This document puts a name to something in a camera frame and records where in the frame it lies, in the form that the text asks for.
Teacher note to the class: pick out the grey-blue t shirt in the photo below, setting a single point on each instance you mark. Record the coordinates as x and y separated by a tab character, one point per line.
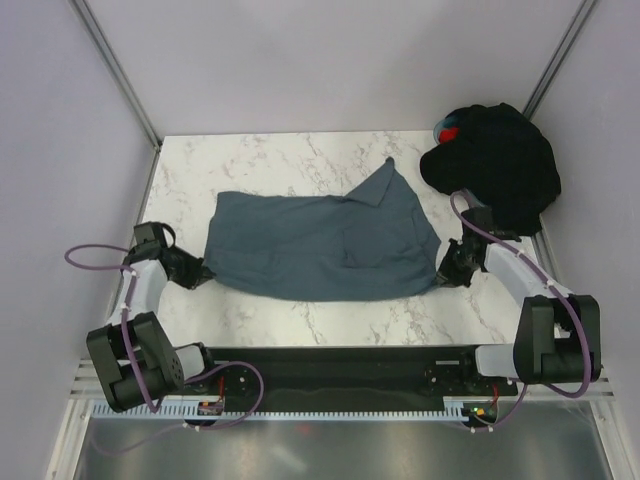
374	243

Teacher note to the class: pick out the left aluminium frame post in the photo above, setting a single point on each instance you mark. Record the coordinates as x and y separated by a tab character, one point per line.
100	41

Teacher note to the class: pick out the aluminium frame post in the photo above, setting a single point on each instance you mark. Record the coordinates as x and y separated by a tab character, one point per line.
100	41
569	38

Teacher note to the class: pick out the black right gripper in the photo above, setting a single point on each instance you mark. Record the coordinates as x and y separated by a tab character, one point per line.
448	277

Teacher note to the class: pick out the white slotted cable duct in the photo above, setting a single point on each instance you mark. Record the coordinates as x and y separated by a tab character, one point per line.
202	410

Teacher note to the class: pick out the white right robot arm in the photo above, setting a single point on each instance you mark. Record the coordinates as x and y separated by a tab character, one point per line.
557	342

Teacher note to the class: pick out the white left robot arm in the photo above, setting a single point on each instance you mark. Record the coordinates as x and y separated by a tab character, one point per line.
135	362

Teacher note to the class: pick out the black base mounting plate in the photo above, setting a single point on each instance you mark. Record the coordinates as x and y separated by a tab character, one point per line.
346	379

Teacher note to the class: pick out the red t shirt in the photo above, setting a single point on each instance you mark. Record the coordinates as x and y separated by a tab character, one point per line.
448	134

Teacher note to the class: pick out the right aluminium frame post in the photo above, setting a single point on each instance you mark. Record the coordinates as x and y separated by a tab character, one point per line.
569	38

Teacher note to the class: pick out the aluminium front frame rail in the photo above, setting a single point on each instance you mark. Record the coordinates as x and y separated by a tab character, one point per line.
87	386

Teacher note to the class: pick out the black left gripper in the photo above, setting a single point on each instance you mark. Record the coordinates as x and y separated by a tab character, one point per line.
197	272

